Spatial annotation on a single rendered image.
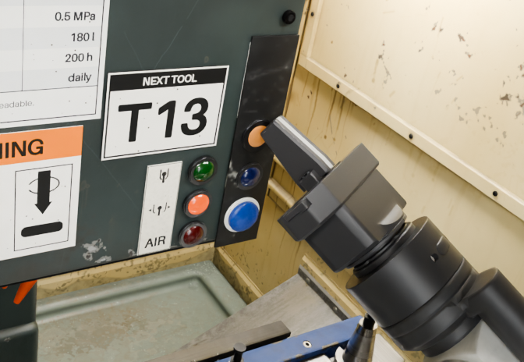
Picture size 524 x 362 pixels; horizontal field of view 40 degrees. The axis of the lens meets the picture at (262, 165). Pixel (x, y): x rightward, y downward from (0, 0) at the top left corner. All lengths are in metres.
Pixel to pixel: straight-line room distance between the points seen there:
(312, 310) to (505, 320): 1.23
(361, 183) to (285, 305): 1.23
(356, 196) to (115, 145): 0.19
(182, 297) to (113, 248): 1.53
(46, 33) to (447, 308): 0.35
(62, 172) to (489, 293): 0.32
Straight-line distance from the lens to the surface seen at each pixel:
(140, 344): 1.97
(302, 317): 1.76
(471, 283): 0.58
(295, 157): 0.58
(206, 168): 0.59
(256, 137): 0.60
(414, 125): 1.46
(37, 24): 0.48
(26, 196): 0.54
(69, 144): 0.53
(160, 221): 0.60
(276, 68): 0.58
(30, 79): 0.50
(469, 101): 1.36
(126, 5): 0.50
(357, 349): 1.05
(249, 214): 0.64
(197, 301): 2.12
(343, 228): 0.55
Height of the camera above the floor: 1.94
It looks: 28 degrees down
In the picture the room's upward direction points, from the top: 12 degrees clockwise
